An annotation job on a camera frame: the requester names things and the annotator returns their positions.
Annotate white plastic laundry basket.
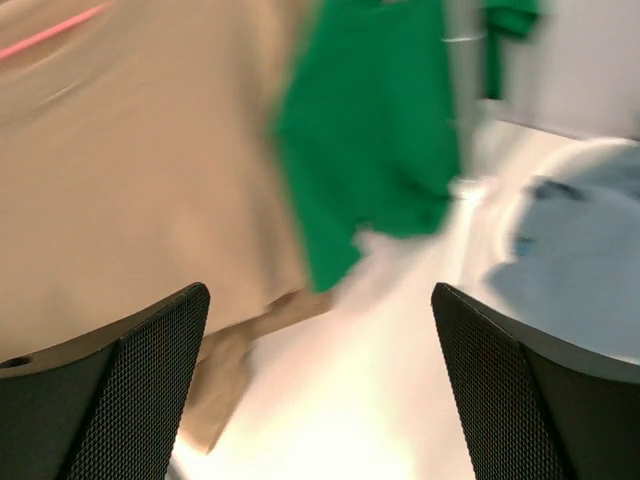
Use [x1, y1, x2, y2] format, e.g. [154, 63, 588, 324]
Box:
[467, 134, 639, 276]

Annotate green t shirt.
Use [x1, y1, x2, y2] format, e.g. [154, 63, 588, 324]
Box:
[272, 0, 544, 295]

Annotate pink wire hanger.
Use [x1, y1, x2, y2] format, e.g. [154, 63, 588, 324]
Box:
[0, 1, 111, 61]

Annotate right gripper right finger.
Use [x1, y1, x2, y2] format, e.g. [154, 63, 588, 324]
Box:
[431, 283, 639, 480]

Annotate grey blue t shirt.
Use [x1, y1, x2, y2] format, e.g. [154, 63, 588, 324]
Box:
[488, 143, 639, 364]

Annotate white metal clothes rack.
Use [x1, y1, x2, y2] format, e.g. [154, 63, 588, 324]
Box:
[442, 0, 486, 203]

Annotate beige t shirt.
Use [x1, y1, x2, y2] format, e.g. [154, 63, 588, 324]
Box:
[1, 1, 330, 453]

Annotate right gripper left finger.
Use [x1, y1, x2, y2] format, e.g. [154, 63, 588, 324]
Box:
[1, 283, 210, 480]

